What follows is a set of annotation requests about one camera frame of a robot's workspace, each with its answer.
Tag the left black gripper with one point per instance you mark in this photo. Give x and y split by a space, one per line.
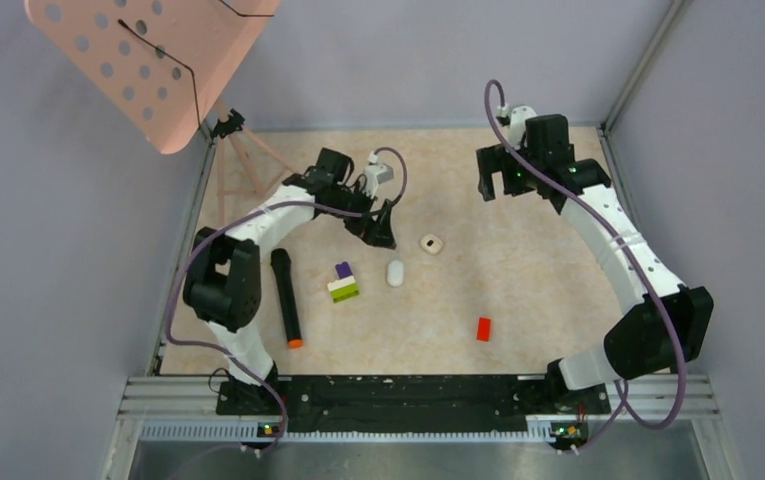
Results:
376 232

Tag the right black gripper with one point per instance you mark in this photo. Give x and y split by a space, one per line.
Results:
497 159

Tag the white earbud case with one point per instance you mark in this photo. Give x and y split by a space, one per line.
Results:
395 273

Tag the beige earbud case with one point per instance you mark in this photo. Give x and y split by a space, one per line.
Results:
431 244

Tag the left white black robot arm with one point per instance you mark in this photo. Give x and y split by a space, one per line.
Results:
223 276

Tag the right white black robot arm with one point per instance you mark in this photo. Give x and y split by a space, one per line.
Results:
663 318

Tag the purple white green block stack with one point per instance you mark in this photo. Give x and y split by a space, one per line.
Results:
345 286

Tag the black marker orange cap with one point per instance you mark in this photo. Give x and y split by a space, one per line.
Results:
281 267

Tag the red toy brick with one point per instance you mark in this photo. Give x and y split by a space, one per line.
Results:
484 329

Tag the pink perforated music stand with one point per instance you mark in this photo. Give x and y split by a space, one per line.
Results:
164 64

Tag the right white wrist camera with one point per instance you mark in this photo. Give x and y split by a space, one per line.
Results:
513 119

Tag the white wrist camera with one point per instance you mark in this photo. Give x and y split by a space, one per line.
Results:
375 174
513 119

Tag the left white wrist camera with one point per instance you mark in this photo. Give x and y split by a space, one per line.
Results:
375 174

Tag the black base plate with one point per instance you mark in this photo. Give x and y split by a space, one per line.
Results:
410 404

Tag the aluminium frame rail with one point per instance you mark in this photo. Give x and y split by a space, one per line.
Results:
183 408

